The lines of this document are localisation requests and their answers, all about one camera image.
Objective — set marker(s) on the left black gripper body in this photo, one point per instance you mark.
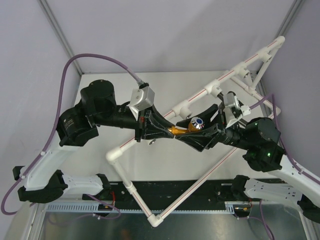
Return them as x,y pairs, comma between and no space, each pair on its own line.
142,126

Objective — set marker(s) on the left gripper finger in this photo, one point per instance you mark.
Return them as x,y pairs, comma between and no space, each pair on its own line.
152,133
159,118

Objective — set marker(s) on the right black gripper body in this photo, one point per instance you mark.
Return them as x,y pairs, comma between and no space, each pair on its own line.
221,122

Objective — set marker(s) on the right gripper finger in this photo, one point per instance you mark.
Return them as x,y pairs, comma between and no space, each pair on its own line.
198,140
205,116

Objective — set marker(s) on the gold faucet with chrome knob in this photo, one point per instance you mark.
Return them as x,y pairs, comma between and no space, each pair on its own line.
193,124

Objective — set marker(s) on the white PVC pipe frame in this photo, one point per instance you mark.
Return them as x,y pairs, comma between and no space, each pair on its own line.
266,55

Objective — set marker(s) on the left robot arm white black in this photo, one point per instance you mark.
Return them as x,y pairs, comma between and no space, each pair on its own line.
43,182

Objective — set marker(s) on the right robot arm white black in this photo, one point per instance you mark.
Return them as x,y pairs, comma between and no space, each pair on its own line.
260,139

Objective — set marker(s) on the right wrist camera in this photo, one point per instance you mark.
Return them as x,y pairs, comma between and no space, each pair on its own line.
233,110

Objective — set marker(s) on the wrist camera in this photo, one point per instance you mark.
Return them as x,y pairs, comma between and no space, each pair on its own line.
141,99
233,110

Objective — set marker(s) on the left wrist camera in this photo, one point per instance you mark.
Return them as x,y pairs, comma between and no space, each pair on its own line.
141,99

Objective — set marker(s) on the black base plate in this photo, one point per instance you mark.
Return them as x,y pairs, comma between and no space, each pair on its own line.
158,195

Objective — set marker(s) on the aluminium frame rail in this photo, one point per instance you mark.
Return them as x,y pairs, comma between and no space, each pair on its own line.
275,200

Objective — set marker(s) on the white slotted cable duct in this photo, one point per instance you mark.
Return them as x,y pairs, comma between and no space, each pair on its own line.
99,208

